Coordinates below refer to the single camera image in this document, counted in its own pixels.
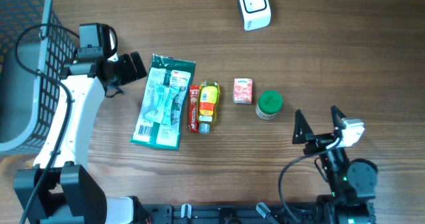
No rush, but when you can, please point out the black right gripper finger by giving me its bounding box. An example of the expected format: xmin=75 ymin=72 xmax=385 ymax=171
xmin=331 ymin=105 xmax=347 ymax=128
xmin=292 ymin=109 xmax=313 ymax=144

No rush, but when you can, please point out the green 3M package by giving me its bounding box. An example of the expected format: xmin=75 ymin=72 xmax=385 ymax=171
xmin=131 ymin=55 xmax=196 ymax=150

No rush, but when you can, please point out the green lid jar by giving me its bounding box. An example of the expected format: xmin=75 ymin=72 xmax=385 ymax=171
xmin=256 ymin=90 xmax=283 ymax=120

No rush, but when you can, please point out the yellow liquid bottle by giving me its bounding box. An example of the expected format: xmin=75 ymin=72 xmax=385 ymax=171
xmin=197 ymin=80 xmax=220 ymax=134

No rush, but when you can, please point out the red tissue pack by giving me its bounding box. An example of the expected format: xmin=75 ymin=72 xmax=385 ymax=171
xmin=233 ymin=78 xmax=253 ymax=104

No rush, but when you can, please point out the red Nescafe sachet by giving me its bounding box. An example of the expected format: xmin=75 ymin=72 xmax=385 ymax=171
xmin=189 ymin=85 xmax=199 ymax=133

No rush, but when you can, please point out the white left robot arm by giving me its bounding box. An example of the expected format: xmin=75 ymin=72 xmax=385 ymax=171
xmin=14 ymin=23 xmax=152 ymax=223

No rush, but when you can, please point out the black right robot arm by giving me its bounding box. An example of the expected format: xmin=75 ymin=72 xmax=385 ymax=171
xmin=292 ymin=106 xmax=378 ymax=223

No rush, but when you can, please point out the white barcode scanner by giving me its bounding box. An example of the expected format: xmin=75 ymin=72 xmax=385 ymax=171
xmin=238 ymin=0 xmax=272 ymax=31

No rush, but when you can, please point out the grey mesh basket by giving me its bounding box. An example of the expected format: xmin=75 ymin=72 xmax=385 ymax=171
xmin=1 ymin=0 xmax=75 ymax=155

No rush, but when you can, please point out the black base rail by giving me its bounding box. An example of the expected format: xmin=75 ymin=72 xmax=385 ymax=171
xmin=142 ymin=202 xmax=377 ymax=224

